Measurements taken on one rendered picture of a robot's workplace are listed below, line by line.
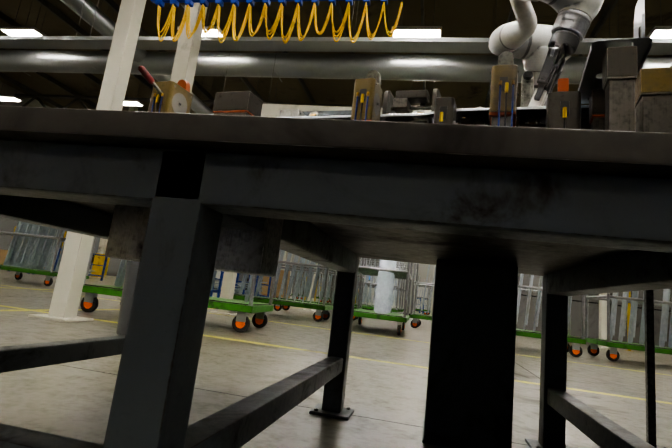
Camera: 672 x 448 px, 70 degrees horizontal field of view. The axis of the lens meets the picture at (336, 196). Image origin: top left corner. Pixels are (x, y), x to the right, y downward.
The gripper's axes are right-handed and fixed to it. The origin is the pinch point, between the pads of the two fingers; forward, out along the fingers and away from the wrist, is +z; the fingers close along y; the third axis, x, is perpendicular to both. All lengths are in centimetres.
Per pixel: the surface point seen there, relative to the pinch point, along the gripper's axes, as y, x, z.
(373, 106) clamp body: 26.8, -30.9, 21.2
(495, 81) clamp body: 26.1, -3.3, 7.6
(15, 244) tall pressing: -418, -1013, 382
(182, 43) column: -404, -768, -130
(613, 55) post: 37.8, 20.3, 3.1
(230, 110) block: 34, -71, 36
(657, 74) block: 12.8, 25.7, -7.3
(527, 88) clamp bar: -14.6, -8.8, -9.9
